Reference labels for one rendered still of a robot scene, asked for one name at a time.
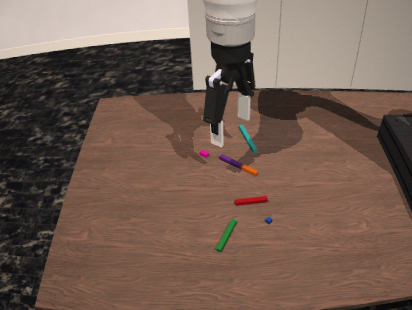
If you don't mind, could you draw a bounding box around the green rod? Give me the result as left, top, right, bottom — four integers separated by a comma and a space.
216, 219, 237, 253

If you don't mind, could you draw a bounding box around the turquoise rod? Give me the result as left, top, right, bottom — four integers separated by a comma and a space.
239, 125, 257, 153

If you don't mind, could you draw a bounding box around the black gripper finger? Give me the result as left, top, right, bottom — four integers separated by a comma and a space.
203, 69, 238, 148
235, 53, 255, 121

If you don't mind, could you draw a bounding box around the purple rod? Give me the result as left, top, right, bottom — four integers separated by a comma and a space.
219, 154, 243, 169

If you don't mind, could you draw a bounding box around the red rod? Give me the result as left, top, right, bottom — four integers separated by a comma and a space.
235, 196, 268, 206

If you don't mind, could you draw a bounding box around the orange rod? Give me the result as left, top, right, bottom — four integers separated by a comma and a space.
241, 164, 258, 177

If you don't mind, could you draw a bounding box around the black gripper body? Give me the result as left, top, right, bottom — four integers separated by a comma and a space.
211, 41, 251, 84

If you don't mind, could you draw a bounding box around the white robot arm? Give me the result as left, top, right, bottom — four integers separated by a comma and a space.
203, 0, 258, 47

